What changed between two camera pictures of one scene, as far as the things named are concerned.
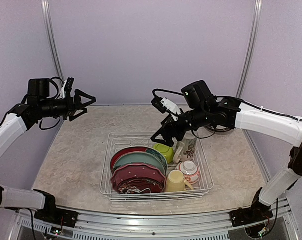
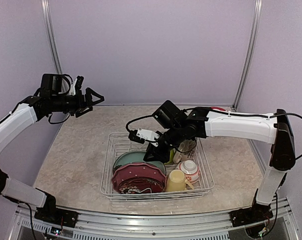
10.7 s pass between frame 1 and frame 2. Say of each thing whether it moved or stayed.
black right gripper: moved
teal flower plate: stayed
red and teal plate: moved
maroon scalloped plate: stayed
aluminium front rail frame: stayed
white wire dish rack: stayed
